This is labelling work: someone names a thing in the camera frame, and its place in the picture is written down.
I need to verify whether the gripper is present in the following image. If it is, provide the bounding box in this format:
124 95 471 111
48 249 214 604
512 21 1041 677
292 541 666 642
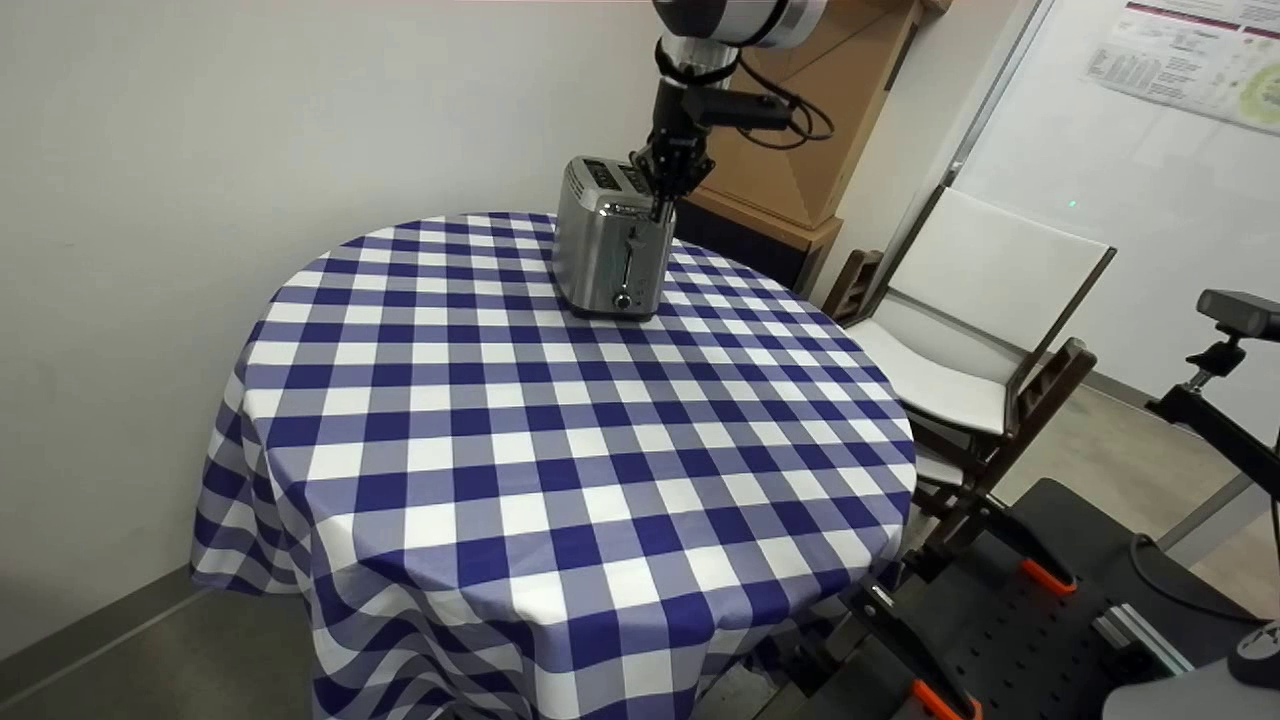
630 76 715 223

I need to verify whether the silver toaster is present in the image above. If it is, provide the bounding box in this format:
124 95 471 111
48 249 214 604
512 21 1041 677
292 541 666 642
551 154 679 323

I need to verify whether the stack of cardboard boxes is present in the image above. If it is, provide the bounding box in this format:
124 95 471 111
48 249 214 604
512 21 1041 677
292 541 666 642
674 0 953 297

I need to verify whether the blue white checkered tablecloth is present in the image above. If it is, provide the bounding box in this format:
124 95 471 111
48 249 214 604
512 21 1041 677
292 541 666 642
189 210 920 720

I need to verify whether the row of folding chairs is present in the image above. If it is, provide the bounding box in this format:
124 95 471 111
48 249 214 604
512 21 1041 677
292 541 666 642
822 184 1119 549

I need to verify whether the whiteboard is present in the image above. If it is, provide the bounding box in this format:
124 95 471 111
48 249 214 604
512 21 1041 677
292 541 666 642
944 0 1280 566

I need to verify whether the poster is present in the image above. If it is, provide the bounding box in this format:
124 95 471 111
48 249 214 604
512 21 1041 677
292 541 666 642
1083 0 1280 137

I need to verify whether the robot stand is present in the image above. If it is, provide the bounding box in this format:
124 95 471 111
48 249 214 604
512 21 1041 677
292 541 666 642
755 476 1280 720

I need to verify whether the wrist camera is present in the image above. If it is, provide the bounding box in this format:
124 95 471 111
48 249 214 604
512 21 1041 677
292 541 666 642
690 88 797 133

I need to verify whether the black clamp with orange handle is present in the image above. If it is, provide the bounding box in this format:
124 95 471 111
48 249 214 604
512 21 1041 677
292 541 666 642
925 488 1081 599
842 578 987 720

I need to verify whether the camera on mount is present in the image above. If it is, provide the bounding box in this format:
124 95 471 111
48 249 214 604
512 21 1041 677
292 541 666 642
1144 288 1280 506

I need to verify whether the black cable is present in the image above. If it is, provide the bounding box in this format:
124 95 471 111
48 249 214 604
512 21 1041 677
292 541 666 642
1128 532 1263 625

